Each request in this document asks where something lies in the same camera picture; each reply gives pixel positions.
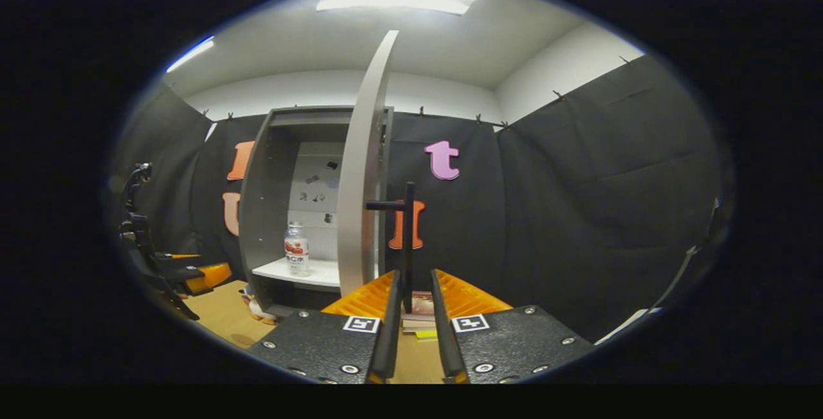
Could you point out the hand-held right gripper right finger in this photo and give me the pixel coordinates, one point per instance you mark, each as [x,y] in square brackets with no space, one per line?
[443,329]

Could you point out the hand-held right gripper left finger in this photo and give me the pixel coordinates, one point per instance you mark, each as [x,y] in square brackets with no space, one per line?
[392,329]

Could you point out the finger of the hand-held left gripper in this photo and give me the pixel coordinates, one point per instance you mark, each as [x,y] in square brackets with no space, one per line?
[177,259]
[186,273]

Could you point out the round brown coaster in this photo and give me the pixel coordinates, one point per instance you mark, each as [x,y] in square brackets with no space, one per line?
[244,340]

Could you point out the grey cabinet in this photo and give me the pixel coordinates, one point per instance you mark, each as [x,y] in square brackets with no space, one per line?
[257,213]

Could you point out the clear bottle with cherry label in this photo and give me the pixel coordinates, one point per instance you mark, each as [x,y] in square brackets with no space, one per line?
[296,252]

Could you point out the white cabinet door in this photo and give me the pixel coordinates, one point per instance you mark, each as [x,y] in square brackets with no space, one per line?
[360,181]

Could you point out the small stack of books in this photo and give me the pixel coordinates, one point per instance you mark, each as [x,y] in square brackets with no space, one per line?
[421,306]

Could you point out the penguin plush toy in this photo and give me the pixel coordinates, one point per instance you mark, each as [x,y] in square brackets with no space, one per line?
[258,308]

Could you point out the black backdrop cloth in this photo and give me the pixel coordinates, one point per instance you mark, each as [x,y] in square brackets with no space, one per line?
[578,200]

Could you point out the narrow ceiling light strip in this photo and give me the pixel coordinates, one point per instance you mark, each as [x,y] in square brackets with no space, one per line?
[190,54]

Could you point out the wide ceiling light panel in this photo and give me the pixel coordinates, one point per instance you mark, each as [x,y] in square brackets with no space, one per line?
[398,0]

